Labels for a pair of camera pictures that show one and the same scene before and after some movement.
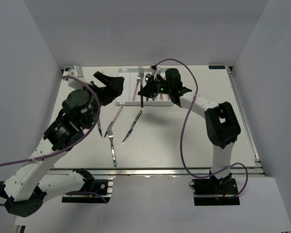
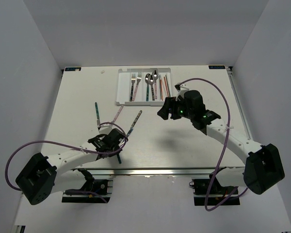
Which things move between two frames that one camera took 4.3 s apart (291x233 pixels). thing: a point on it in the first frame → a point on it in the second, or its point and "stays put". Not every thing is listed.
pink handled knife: (114, 119) stays put
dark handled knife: (129, 132) stays put
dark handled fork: (141, 72) → (133, 79)
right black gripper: (148, 91) → (169, 103)
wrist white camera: (75, 71) → (105, 128)
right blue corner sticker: (217, 67) stays put
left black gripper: (115, 85) → (115, 154)
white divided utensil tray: (133, 78) stays put
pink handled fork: (138, 78) stays put
